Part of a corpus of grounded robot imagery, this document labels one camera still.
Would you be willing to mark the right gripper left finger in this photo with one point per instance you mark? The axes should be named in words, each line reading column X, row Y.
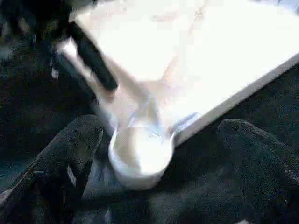
column 51, row 182

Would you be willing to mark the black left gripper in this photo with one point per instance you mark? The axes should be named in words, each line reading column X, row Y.
column 32, row 21

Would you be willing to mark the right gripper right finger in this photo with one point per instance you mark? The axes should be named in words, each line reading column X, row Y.
column 271, row 172

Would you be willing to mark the white plastic table top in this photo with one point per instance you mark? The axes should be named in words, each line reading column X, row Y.
column 201, row 51

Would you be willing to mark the black plastic mat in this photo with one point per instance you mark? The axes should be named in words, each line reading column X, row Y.
column 261, row 102

